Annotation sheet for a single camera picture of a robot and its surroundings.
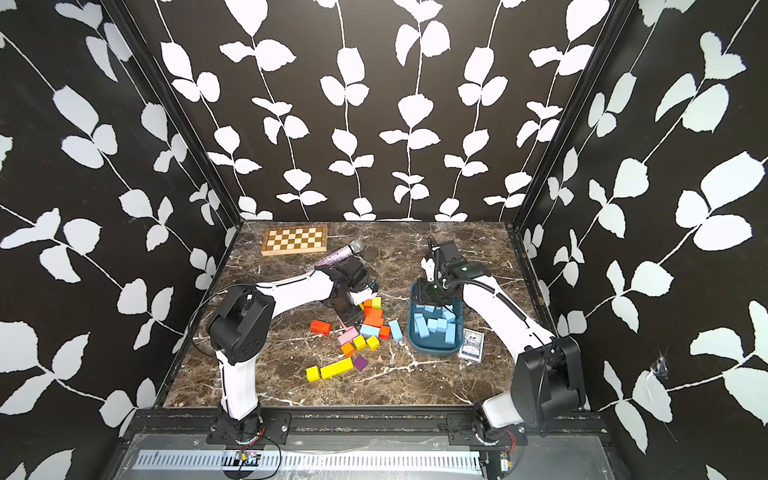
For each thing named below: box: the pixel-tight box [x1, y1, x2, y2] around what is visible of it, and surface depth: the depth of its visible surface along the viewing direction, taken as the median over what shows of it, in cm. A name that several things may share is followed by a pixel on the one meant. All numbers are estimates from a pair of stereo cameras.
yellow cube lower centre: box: [366, 336, 381, 351], surface depth 89 cm
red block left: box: [310, 320, 333, 336], surface depth 92 cm
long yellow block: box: [320, 357, 354, 380], surface depth 85 cm
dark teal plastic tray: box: [408, 281, 465, 356], surface depth 92 cm
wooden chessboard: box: [261, 224, 328, 256], surface depth 113 cm
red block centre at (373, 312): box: [364, 306, 383, 317], surface depth 97 cm
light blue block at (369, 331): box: [360, 324, 381, 338], surface depth 92 cm
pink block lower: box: [338, 326, 359, 345], surface depth 91 cm
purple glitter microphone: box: [309, 240, 365, 271], surface depth 109 cm
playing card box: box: [458, 328, 484, 363], surface depth 88 cm
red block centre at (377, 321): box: [364, 315, 384, 328], surface depth 95 cm
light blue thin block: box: [415, 317, 430, 338], surface depth 92 cm
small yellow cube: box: [305, 365, 320, 383], surface depth 83 cm
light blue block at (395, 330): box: [388, 319, 403, 341], surface depth 92 cm
